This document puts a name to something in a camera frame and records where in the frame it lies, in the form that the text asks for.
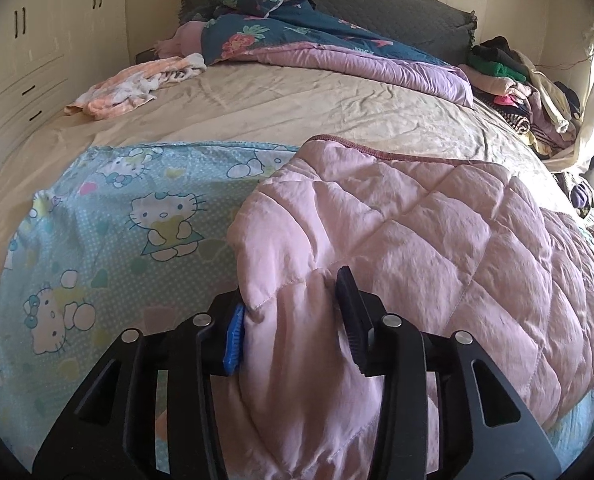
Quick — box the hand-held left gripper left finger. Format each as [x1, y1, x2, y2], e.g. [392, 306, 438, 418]
[31, 292, 248, 480]

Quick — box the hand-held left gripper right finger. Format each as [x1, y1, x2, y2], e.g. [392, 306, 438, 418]
[336, 266, 562, 480]

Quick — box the pink quilted jacket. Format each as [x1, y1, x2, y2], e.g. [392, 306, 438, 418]
[226, 134, 594, 480]

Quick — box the pile of mixed clothes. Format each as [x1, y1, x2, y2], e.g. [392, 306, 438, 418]
[459, 35, 594, 221]

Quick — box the blue cartoon printed sheet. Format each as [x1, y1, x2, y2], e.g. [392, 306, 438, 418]
[0, 142, 594, 480]

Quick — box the bed with beige sheet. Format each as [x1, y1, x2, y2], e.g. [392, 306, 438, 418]
[0, 52, 558, 246]

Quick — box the orange white patterned garment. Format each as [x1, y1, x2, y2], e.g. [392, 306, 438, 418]
[64, 52, 208, 121]

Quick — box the pink cloth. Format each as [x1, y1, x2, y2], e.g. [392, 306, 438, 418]
[156, 22, 205, 59]

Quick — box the teal floral quilt purple lining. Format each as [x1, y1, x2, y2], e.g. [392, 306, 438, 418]
[199, 0, 475, 108]

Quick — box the grey quilted headboard cover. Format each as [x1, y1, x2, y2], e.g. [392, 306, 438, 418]
[179, 0, 478, 67]

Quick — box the cream wardrobe with black handles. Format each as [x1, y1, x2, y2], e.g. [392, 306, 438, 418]
[0, 0, 129, 153]

